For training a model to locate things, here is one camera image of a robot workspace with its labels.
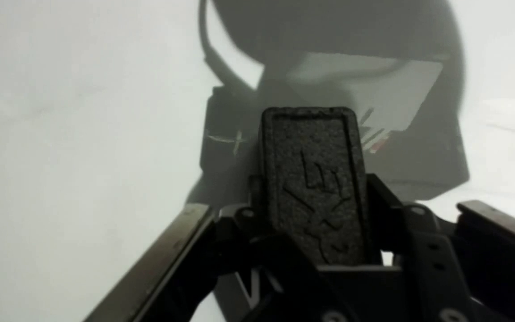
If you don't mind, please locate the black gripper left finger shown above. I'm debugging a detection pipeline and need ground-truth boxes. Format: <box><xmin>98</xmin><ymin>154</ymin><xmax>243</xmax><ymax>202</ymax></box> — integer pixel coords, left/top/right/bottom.
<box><xmin>210</xmin><ymin>172</ymin><xmax>357</xmax><ymax>322</ymax></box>

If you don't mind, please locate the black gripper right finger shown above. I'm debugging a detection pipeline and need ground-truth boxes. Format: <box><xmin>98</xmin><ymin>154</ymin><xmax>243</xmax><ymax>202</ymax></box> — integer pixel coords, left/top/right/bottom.
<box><xmin>362</xmin><ymin>172</ymin><xmax>475</xmax><ymax>322</ymax></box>

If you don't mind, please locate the black foam whiteboard eraser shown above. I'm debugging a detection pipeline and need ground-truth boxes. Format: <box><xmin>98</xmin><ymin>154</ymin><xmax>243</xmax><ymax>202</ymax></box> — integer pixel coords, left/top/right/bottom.
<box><xmin>259</xmin><ymin>105</ymin><xmax>371</xmax><ymax>268</ymax></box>

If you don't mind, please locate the metal wrist mount bar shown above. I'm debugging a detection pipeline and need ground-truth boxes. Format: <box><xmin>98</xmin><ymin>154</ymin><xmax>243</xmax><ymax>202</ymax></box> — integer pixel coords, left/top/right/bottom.
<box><xmin>454</xmin><ymin>198</ymin><xmax>515</xmax><ymax>259</ymax></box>
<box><xmin>82</xmin><ymin>202</ymin><xmax>218</xmax><ymax>322</ymax></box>

